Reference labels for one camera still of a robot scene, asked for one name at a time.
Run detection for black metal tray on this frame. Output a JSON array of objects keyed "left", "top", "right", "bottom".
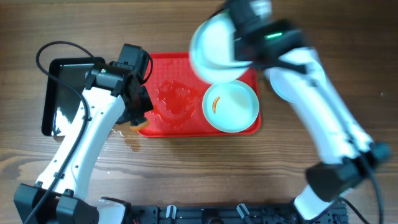
[{"left": 41, "top": 57, "right": 94, "bottom": 137}]

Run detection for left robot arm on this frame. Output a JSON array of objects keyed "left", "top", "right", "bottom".
[{"left": 14, "top": 44, "right": 154, "bottom": 223}]

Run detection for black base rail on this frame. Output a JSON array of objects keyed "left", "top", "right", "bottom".
[{"left": 125, "top": 203, "right": 349, "bottom": 224}]

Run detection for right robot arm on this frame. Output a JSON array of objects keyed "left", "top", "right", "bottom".
[{"left": 224, "top": 1, "right": 391, "bottom": 223}]

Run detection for red plastic tray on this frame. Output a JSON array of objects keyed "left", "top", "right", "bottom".
[{"left": 136, "top": 52, "right": 262, "bottom": 138}]

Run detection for light blue plate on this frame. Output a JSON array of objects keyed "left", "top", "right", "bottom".
[
  {"left": 269, "top": 68, "right": 298, "bottom": 103},
  {"left": 189, "top": 12, "right": 251, "bottom": 84},
  {"left": 202, "top": 80, "right": 260, "bottom": 133}
]

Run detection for green orange sponge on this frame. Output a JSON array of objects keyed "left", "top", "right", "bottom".
[{"left": 129, "top": 120, "right": 149, "bottom": 131}]

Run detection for left black cable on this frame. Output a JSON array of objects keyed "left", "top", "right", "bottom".
[{"left": 23, "top": 40, "right": 96, "bottom": 224}]

